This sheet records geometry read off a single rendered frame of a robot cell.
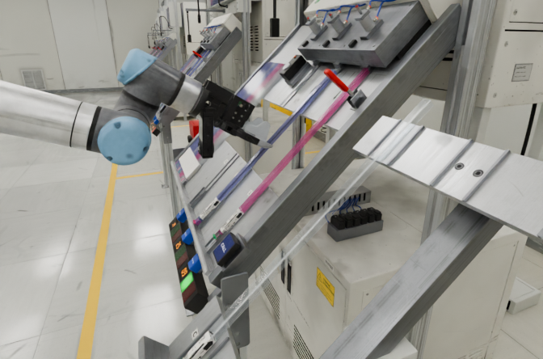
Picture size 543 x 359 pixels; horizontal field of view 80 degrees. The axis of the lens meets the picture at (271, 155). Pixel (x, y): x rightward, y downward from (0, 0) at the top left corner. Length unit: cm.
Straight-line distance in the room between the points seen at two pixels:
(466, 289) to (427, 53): 72
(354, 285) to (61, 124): 67
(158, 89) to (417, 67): 50
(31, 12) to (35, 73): 133
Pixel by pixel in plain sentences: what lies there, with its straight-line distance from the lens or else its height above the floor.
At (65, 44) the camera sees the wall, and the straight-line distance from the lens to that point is 943.
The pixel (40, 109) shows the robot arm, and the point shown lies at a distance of 58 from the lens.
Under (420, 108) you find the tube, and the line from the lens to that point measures 48.
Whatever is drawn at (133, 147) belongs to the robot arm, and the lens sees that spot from 55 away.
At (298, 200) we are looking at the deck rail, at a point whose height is 86.
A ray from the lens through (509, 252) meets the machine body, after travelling 124.
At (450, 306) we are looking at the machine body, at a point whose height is 42.
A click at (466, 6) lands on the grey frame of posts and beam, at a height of 121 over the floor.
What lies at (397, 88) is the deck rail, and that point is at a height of 106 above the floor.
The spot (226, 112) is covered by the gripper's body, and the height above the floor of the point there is 100.
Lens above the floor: 114
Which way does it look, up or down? 19 degrees down
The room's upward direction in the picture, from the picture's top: straight up
